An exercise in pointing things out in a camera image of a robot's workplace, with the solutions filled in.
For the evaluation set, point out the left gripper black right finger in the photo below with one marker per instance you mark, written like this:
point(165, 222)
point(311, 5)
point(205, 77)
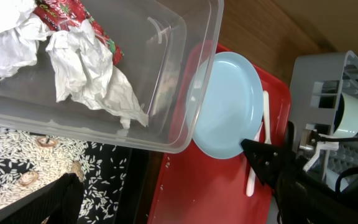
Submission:
point(273, 166)

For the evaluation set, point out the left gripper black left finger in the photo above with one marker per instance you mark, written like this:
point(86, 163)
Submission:
point(58, 202)

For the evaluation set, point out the white plastic fork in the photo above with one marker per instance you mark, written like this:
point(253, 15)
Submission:
point(251, 178)

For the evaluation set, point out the white plastic spoon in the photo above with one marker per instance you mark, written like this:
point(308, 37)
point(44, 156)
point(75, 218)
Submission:
point(266, 117)

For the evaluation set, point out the mint green bowl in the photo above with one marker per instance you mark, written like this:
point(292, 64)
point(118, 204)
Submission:
point(346, 118)

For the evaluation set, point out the light blue plate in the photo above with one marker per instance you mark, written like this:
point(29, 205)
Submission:
point(232, 107)

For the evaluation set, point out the white napkin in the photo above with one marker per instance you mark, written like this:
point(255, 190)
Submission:
point(83, 66)

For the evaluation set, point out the red snack wrapper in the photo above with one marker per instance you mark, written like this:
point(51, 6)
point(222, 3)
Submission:
point(63, 14)

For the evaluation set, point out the light blue bowl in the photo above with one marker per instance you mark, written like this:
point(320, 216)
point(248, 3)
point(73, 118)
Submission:
point(331, 178)

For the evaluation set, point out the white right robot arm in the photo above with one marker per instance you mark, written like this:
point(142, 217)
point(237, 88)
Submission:
point(353, 180)

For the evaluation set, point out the black waste tray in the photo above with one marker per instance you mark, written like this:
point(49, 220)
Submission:
point(110, 186)

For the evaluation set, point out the grey dishwasher rack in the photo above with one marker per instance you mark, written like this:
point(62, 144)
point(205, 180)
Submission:
point(316, 86)

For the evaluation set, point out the clear plastic waste bin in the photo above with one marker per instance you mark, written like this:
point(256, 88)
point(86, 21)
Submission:
point(164, 44)

